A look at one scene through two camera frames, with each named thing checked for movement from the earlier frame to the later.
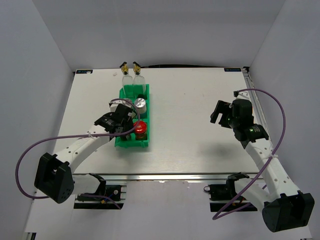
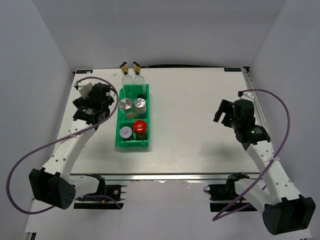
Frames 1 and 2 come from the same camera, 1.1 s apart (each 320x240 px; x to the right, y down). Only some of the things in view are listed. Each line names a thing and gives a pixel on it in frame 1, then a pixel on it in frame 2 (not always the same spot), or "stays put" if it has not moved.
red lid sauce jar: (141, 130) stays put
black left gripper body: (127, 125) → (107, 111)
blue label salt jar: (140, 103) stays put
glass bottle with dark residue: (139, 83) stays put
